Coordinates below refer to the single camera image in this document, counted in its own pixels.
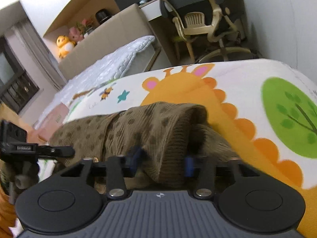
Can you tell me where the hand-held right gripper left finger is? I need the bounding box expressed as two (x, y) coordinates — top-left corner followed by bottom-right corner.
(61, 147), (146, 200)

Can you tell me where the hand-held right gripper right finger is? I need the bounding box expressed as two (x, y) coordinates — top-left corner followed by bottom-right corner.
(184, 154), (259, 200)

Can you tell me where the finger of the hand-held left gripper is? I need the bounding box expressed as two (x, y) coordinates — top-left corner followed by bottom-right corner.
(37, 145), (76, 159)

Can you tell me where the brown dotted knit sweater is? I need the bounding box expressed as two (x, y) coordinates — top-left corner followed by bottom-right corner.
(48, 102), (239, 194)

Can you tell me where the pink gift box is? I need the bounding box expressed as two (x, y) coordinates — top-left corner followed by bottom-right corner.
(34, 103), (70, 142)

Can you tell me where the dark framed window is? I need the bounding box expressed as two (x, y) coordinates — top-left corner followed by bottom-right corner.
(0, 36), (40, 115)

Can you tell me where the grey curtain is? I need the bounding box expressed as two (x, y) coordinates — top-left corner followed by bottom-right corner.
(11, 22), (68, 90)

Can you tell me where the cartoon printed blanket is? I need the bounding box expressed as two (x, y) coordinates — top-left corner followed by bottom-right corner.
(37, 59), (317, 234)

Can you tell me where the white quilted bed cover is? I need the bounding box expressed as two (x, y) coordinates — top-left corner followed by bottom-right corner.
(35, 35), (156, 130)

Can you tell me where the yellow duck plush toy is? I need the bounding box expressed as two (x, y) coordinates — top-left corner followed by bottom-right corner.
(56, 35), (76, 59)

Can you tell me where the pink plush toy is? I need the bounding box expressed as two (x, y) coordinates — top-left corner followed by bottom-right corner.
(69, 26), (84, 46)

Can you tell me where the potted flowering plant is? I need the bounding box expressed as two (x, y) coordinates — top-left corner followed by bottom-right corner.
(76, 17), (96, 37)

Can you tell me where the black pot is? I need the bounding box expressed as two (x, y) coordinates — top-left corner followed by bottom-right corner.
(95, 9), (112, 24)

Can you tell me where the beige plastic chair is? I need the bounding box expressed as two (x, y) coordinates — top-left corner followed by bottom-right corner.
(172, 12), (219, 60)

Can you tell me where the white wardrobe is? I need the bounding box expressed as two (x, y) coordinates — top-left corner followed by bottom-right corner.
(242, 0), (317, 73)

